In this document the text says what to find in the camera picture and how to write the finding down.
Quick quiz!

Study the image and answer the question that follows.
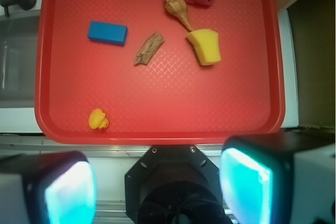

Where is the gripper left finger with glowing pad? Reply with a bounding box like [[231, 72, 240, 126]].
[[1, 151, 97, 223]]

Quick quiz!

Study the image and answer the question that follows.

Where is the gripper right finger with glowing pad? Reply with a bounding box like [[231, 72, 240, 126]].
[[219, 132, 335, 223]]

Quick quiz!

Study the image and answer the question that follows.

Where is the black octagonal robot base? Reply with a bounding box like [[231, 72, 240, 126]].
[[124, 145, 232, 223]]

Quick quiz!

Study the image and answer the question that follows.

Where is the yellow rubber duck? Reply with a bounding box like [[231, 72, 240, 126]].
[[88, 109, 109, 130]]

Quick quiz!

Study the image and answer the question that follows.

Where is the red plastic tray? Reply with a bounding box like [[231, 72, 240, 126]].
[[35, 0, 285, 145]]

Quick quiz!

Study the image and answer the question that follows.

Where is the yellow sponge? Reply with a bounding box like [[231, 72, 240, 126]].
[[186, 29, 222, 66]]

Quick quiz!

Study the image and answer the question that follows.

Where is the blue rectangular block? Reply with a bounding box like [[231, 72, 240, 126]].
[[87, 22, 128, 46]]

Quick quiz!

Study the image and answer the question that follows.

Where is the brown wood piece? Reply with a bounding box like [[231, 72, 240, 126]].
[[134, 32, 164, 66]]

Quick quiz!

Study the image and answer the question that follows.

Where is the tan spiral seashell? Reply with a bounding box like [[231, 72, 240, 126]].
[[165, 0, 194, 32]]

